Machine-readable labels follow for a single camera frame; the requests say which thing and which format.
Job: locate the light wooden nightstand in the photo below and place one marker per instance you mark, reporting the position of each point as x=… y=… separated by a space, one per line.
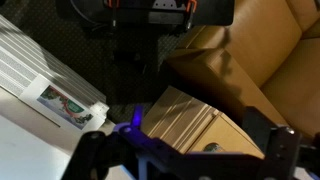
x=180 y=116

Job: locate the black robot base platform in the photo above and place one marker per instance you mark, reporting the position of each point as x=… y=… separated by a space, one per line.
x=143 y=13

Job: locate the orange black bar clamp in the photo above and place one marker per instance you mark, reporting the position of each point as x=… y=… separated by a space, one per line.
x=190 y=13
x=114 y=13

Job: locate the brown leather sofa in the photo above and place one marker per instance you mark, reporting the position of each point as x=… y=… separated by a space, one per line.
x=266 y=43

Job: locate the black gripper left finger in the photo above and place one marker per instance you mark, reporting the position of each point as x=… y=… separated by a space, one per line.
x=88 y=156

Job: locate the colourful sticker on heater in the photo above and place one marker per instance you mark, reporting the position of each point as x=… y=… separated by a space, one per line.
x=63 y=106

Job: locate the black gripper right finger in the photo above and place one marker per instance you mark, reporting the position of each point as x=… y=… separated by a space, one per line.
x=281 y=150

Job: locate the white wall heater unit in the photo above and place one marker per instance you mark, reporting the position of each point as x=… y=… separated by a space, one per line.
x=33 y=63

